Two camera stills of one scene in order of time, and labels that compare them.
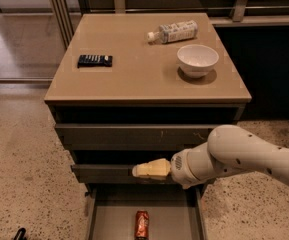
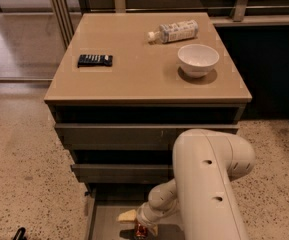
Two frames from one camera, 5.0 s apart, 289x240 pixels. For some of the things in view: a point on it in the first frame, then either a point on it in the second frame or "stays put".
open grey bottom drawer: x=174 y=212 stays put
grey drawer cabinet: x=134 y=88 stays put
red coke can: x=142 y=225 stays put
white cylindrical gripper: x=180 y=168 to x=143 y=218
